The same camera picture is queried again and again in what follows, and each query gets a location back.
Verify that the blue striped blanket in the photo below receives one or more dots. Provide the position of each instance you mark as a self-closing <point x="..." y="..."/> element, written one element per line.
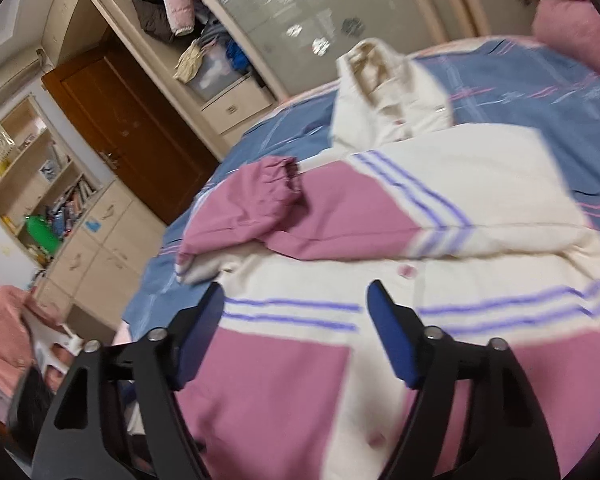
<point x="520" y="85"/>

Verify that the pink rolled quilt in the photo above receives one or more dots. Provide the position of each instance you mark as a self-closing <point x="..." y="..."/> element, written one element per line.
<point x="575" y="25"/>

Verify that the cream crumpled cloth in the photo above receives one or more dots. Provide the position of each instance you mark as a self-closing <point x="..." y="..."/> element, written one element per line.
<point x="190" y="62"/>

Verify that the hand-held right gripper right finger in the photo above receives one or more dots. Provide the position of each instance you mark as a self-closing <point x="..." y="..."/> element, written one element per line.
<point x="390" y="335"/>

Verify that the beige bookshelf cabinet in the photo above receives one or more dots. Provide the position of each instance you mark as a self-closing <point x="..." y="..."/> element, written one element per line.
<point x="105" y="245"/>

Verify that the green plastic object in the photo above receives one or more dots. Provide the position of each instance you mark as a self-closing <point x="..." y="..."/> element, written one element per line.
<point x="42" y="234"/>

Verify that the blue sticker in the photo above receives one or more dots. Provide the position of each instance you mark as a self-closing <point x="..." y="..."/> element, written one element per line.
<point x="93" y="224"/>

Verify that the dark brown jacket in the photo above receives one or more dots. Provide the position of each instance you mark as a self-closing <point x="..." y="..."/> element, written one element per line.
<point x="150" y="15"/>

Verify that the blue cloth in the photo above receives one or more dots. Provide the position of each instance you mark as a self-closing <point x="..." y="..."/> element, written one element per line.
<point x="237" y="57"/>

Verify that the beige wardrobe drawer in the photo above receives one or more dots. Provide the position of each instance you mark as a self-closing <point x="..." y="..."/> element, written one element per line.
<point x="235" y="105"/>

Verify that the pink fluffy cloth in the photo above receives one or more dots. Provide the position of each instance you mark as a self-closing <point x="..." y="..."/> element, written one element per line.
<point x="5" y="330"/>

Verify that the beige wardrobe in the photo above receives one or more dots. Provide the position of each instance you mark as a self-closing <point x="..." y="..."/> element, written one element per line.
<point x="275" y="75"/>

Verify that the grey clothes pile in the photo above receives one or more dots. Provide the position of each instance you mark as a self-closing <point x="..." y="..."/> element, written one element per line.
<point x="212" y="30"/>

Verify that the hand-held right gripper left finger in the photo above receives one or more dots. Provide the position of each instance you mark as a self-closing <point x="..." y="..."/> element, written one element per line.
<point x="200" y="330"/>

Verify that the pink and white hooded jacket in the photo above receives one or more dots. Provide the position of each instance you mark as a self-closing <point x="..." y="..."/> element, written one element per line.
<point x="480" y="200"/>

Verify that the row of books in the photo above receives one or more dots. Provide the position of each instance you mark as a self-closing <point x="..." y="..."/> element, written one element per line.
<point x="72" y="200"/>

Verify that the brown wooden door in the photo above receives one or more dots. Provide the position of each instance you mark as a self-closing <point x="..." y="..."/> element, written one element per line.
<point x="130" y="125"/>

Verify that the clear storage box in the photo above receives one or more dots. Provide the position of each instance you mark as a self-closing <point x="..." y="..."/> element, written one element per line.
<point x="215" y="75"/>

